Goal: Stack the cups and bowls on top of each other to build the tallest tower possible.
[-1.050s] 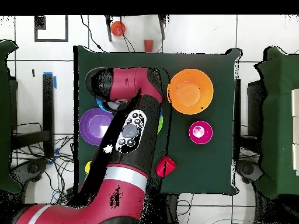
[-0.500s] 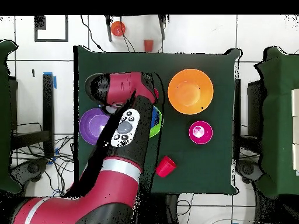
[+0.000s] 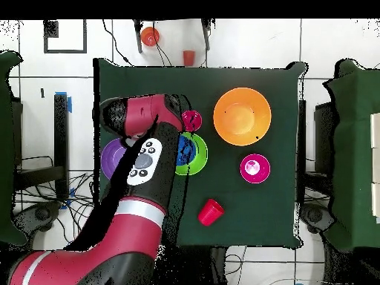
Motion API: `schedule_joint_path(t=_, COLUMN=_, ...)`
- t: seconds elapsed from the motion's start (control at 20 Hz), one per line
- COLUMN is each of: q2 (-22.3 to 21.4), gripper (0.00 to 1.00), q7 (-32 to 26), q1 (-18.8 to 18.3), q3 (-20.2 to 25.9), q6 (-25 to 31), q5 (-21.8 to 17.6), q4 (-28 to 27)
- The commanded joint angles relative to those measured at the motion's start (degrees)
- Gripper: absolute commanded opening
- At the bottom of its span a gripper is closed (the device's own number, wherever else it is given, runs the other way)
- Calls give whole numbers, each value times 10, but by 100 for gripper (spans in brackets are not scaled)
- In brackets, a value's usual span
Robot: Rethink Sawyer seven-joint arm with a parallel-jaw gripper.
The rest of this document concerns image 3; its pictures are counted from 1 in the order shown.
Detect small dark blue bowl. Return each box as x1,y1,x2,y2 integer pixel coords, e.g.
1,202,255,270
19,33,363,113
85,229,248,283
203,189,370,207
176,134,197,167

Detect small crimson bowl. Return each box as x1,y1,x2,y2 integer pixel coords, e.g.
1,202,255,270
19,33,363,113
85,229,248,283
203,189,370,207
239,153,272,184

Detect orange-red cup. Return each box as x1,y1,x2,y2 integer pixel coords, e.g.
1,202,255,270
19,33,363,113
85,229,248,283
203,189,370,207
183,50,196,67

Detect purple bowl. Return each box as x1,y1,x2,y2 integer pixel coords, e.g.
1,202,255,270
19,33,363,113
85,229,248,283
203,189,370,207
100,137,129,181

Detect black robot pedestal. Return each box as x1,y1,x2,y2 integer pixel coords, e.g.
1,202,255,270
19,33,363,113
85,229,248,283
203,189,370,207
157,245,229,285

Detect green bowl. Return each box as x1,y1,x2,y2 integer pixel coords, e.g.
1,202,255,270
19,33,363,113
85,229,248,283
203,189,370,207
174,131,209,177

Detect small orange bowl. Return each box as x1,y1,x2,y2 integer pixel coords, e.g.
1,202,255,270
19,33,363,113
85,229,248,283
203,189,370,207
140,26,161,48

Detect tangle of cables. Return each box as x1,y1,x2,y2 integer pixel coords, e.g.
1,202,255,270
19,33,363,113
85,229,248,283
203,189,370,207
14,155,99,247

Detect black square frame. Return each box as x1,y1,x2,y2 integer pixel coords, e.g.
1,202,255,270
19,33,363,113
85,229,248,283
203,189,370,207
43,19,88,55

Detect white boxes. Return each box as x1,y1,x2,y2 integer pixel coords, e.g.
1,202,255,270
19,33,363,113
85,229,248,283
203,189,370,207
370,112,380,224

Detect blue tape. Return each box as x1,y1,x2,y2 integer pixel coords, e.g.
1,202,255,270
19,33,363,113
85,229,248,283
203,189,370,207
55,91,73,114

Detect short crimson cup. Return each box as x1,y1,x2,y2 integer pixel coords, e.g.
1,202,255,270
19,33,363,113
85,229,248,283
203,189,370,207
180,109,203,133

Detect black metal table frame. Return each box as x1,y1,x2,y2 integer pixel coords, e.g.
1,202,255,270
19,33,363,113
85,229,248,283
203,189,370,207
297,99,339,198
13,93,71,200

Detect green cloth covered table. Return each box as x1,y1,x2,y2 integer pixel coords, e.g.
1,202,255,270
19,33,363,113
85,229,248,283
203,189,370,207
322,58,380,254
0,50,28,247

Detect large orange bowl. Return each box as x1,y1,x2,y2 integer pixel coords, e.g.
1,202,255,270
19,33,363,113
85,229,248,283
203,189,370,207
212,87,272,147

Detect tall red cup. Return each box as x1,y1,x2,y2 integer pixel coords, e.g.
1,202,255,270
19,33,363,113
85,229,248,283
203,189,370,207
197,198,226,227

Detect dark green tablecloth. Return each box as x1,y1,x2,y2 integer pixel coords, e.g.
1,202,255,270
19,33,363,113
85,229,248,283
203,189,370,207
93,57,307,249

